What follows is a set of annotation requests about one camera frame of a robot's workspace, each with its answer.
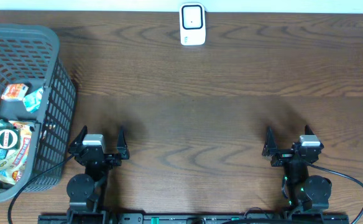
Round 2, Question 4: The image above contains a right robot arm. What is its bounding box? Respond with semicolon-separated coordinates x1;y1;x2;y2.
262;125;332;212

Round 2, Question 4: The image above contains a black cable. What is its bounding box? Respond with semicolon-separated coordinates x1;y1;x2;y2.
299;157;363;224
7;154;75;224

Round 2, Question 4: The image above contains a yellow snack bag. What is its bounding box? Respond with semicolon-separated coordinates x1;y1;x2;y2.
0;121;35;185

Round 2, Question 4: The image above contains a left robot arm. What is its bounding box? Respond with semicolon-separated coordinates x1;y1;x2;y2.
65;126;130;224

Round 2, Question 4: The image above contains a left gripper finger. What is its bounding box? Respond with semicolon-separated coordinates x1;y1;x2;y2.
69;126;88;149
116;127;130;160

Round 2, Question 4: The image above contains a dark green round-label box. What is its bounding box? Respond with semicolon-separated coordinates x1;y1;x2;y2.
0;128;20;151

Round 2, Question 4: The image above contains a left black cable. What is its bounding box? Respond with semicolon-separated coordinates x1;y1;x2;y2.
7;154;75;224

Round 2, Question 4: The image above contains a teal tissue pack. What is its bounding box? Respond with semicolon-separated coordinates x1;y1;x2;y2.
22;87;44;113

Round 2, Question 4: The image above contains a right black cable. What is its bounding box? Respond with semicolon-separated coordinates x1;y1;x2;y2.
299;157;363;224

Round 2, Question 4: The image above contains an orange tissue pack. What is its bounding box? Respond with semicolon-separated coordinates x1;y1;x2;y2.
1;83;29;101

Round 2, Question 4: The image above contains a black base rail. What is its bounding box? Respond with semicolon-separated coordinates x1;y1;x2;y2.
37;213;349;224

